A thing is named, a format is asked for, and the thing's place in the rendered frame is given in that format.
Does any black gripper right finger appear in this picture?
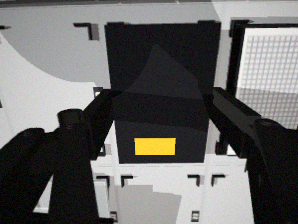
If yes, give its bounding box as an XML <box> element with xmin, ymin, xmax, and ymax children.
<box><xmin>210</xmin><ymin>87</ymin><xmax>298</xmax><ymax>224</ymax></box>

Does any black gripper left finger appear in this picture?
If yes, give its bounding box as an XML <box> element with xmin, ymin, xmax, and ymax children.
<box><xmin>0</xmin><ymin>89</ymin><xmax>114</xmax><ymax>224</ymax></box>

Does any grey deck plate with bays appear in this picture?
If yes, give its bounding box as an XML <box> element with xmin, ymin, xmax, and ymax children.
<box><xmin>0</xmin><ymin>0</ymin><xmax>298</xmax><ymax>224</ymax></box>

